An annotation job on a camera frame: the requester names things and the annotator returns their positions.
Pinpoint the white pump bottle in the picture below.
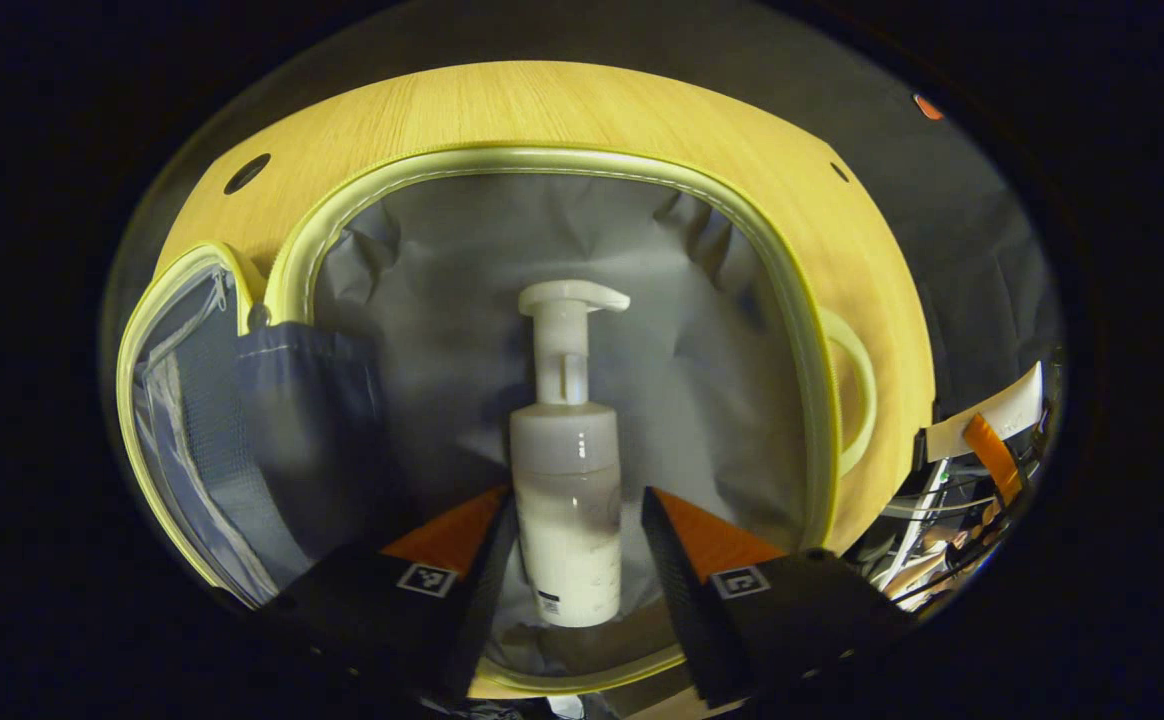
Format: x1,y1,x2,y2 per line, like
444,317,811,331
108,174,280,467
509,280,632,629

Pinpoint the bundle of cables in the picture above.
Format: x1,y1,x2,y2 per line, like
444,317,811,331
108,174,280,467
877,455,1043,606

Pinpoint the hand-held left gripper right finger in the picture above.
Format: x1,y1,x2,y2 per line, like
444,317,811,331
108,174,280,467
640,486,918,709

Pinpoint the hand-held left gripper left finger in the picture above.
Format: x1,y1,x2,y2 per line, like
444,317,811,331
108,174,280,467
242,485,521,706

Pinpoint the cream suitcase with grey lining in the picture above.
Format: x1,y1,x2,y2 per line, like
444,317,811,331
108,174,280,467
117,145,879,698

